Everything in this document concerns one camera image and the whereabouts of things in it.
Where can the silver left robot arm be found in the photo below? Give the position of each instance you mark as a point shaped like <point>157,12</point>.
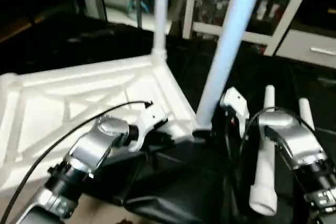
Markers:
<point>89,156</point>

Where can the blue plastic stool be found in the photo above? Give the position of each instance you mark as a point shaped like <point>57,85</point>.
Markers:
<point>137,8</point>

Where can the white drawer unit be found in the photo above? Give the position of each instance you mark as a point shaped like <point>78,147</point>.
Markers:
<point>310,48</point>

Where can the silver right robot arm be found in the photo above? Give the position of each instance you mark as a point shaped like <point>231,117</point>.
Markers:
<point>294,140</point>

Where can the white glass door cabinet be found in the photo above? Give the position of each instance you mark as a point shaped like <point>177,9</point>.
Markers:
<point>262,9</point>

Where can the white plastic table top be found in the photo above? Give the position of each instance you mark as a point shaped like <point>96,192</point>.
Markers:
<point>79,103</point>

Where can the white plastic table leg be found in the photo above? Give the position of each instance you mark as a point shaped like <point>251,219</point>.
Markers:
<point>265,182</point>
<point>306,114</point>
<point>160,14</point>
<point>231,40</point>

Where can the black table mat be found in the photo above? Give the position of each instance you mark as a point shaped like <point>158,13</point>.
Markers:
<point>178,192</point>

